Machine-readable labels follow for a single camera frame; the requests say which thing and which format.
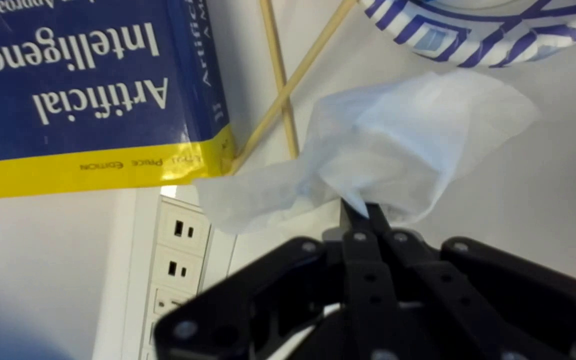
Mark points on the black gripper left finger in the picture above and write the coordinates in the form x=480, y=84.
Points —
x=361, y=281

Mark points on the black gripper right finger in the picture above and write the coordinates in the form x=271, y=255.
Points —
x=435, y=293

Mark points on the white wipe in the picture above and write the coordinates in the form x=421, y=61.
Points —
x=400, y=141

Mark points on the white power strip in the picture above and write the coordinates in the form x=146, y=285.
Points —
x=181, y=253

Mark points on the wooden chopstick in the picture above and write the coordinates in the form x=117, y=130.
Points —
x=304, y=67
x=279, y=72

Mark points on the blue artificial intelligence book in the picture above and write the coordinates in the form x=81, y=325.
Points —
x=69, y=80

